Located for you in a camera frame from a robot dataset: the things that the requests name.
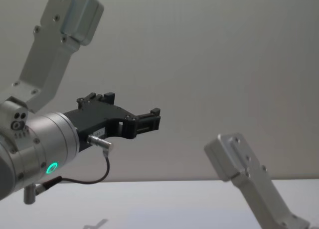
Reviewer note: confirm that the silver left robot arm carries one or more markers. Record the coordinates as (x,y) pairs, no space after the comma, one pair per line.
(49,131)

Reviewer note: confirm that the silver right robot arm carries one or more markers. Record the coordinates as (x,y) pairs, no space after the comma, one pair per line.
(249,176)

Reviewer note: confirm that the white table cloth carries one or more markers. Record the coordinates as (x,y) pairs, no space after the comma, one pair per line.
(154,204)

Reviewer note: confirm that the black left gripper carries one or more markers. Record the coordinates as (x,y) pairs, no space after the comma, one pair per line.
(99,116)

